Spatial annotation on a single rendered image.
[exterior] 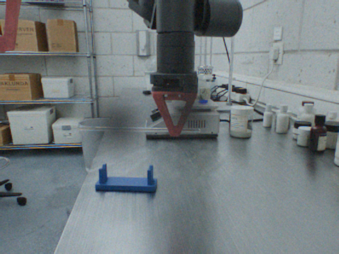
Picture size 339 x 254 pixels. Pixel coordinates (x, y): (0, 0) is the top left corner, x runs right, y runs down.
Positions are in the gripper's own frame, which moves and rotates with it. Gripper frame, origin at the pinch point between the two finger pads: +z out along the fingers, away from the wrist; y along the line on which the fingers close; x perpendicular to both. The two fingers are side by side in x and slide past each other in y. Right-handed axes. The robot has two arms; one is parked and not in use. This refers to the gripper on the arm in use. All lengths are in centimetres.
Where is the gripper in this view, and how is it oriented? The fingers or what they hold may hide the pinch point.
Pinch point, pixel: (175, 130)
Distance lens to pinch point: 45.6
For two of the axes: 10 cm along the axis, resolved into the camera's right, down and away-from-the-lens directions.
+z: 0.0, 9.7, 2.4
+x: -10.0, -0.2, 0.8
